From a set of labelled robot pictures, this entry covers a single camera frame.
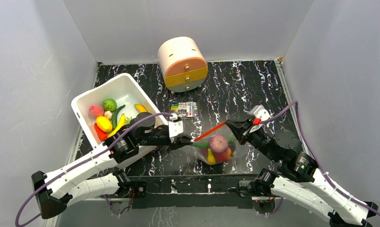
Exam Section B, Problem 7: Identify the clear orange-zip bag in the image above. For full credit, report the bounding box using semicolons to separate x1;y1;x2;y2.
191;122;238;165

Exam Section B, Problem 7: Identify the red fruit toy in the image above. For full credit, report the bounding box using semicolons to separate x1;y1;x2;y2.
214;148;232;163

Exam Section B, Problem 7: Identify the yellow banana toy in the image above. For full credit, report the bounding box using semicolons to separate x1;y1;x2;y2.
134;104;148;113
206;148;216;165

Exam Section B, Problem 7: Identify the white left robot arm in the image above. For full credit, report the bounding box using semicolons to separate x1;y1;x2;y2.
31;112;193;219

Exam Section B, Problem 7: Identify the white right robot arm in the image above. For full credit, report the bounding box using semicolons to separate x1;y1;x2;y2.
225;118;378;227

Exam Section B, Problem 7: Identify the pack of coloured markers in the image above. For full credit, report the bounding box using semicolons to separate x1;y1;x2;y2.
170;101;199;119

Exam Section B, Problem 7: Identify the dark green cucumber toy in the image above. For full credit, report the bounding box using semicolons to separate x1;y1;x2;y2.
111;105;126;130

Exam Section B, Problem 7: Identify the white garlic bulb toy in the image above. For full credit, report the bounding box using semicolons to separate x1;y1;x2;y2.
104;111;113;120

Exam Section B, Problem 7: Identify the yellow lemon toy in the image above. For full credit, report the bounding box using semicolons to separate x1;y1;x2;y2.
96;116;112;133

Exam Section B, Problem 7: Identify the pink peach toy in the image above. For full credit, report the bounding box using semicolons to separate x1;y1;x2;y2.
88;105;104;119

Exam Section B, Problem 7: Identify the round pastel drawer cabinet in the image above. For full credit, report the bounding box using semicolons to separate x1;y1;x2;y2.
157;36;208;93

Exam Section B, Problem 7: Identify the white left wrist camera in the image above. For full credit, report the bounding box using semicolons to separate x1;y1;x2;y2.
168;113;185;142

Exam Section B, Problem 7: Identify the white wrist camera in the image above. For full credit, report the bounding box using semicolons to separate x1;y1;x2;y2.
248;105;271;126
168;113;185;142

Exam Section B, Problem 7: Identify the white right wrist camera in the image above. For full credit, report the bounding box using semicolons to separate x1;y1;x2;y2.
248;105;271;126

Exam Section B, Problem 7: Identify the black base frame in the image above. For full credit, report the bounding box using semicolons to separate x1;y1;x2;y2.
93;174;303;210

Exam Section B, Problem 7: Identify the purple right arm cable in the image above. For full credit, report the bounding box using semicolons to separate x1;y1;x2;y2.
260;101;380;226

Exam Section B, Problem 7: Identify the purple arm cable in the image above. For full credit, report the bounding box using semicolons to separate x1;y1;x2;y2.
260;101;380;226
14;112;175;227

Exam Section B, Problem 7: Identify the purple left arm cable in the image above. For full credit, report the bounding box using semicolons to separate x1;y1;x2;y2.
14;112;175;227

